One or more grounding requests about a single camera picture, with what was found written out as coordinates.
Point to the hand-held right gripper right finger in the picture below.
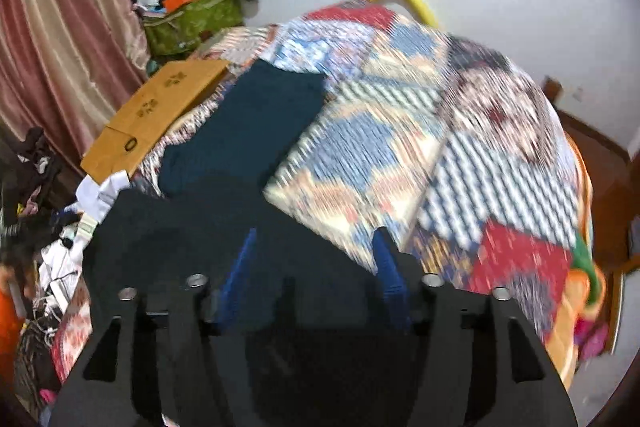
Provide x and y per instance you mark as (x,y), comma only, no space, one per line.
(392,279)

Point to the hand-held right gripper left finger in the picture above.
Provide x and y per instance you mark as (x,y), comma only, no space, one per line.
(239,279)

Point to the black pants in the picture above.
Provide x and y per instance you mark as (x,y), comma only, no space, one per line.
(175,232)

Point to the teal folded pants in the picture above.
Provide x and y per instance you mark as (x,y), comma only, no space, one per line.
(250,122)

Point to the patchwork quilt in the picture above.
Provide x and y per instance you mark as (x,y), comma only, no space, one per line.
(400,147)

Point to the brown cardboard box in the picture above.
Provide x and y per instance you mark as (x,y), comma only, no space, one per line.
(150,107)

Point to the dark clothing heap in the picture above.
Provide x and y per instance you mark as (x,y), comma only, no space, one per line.
(30,167)

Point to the green patterned bag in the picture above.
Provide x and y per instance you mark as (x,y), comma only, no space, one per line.
(200,14)

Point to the pink curtain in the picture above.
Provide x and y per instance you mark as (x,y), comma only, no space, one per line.
(60,7)

